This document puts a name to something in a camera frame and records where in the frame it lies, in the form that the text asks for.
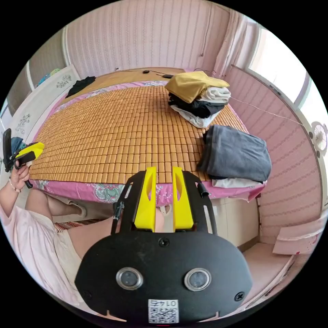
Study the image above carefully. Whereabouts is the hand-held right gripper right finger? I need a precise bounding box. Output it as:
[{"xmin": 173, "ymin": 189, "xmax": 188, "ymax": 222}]
[{"xmin": 172, "ymin": 166, "xmax": 194, "ymax": 231}]

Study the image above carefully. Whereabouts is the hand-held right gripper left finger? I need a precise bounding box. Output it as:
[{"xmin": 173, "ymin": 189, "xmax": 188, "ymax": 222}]
[{"xmin": 134, "ymin": 166, "xmax": 157, "ymax": 232}]

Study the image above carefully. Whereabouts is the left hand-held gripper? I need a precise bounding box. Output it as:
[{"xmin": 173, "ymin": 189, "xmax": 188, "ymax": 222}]
[{"xmin": 13, "ymin": 142, "xmax": 45, "ymax": 189}]

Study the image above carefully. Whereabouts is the person's left forearm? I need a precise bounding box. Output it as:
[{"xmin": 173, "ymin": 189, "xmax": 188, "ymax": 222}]
[{"xmin": 0, "ymin": 182, "xmax": 22, "ymax": 219}]

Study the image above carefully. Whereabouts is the gray short sleeve shirt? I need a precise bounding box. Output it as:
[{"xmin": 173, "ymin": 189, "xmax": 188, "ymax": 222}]
[{"xmin": 196, "ymin": 124, "xmax": 273, "ymax": 183}]

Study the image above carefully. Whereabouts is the person's left hand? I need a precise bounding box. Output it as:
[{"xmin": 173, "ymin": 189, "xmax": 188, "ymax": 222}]
[{"xmin": 8, "ymin": 159, "xmax": 31, "ymax": 191}]

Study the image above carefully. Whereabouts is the white cupboard with floral print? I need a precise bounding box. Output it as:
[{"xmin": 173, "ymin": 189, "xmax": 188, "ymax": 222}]
[{"xmin": 0, "ymin": 64, "xmax": 81, "ymax": 180}]

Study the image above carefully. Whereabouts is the white garment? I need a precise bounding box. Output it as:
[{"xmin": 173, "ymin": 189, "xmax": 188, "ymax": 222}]
[{"xmin": 211, "ymin": 177, "xmax": 268, "ymax": 189}]

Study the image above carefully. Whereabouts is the black garment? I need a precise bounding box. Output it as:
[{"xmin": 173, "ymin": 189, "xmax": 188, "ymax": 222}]
[{"xmin": 65, "ymin": 76, "xmax": 97, "ymax": 99}]

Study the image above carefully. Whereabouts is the bed with woven mat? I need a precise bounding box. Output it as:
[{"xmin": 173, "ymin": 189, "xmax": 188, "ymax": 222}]
[{"xmin": 27, "ymin": 67, "xmax": 268, "ymax": 207}]

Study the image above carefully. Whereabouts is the person's body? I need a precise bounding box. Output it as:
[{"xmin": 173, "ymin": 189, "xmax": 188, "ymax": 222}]
[{"xmin": 0, "ymin": 189, "xmax": 173, "ymax": 309}]

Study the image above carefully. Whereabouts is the pile of clothes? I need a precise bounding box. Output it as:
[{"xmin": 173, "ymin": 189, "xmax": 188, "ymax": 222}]
[{"xmin": 164, "ymin": 71, "xmax": 232, "ymax": 129}]

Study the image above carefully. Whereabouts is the white fan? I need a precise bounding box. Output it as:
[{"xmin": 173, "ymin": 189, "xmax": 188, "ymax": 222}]
[{"xmin": 309, "ymin": 121, "xmax": 328, "ymax": 157}]

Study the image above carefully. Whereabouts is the pink curtain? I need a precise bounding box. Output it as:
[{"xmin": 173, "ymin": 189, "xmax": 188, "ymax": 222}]
[{"xmin": 211, "ymin": 10, "xmax": 248, "ymax": 77}]

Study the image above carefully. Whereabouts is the window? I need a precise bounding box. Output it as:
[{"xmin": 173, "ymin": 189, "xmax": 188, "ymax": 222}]
[{"xmin": 245, "ymin": 22, "xmax": 328, "ymax": 128}]

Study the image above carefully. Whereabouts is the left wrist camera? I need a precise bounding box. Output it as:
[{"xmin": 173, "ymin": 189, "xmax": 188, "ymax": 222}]
[{"xmin": 2, "ymin": 128, "xmax": 13, "ymax": 173}]

